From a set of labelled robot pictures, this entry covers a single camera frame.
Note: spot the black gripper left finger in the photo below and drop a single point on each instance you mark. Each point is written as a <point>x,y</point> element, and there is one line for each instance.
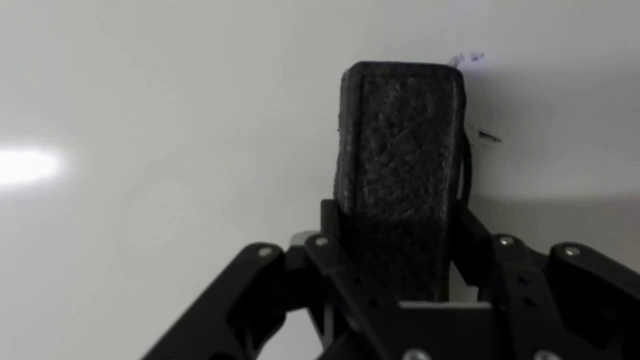
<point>266,301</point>

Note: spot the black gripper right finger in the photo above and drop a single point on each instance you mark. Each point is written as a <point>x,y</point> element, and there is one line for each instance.
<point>561,301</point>

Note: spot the black felt whiteboard eraser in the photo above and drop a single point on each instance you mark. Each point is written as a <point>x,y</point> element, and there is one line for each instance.
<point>401,173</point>

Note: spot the white whiteboard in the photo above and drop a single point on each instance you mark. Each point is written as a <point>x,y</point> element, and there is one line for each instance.
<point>167,81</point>

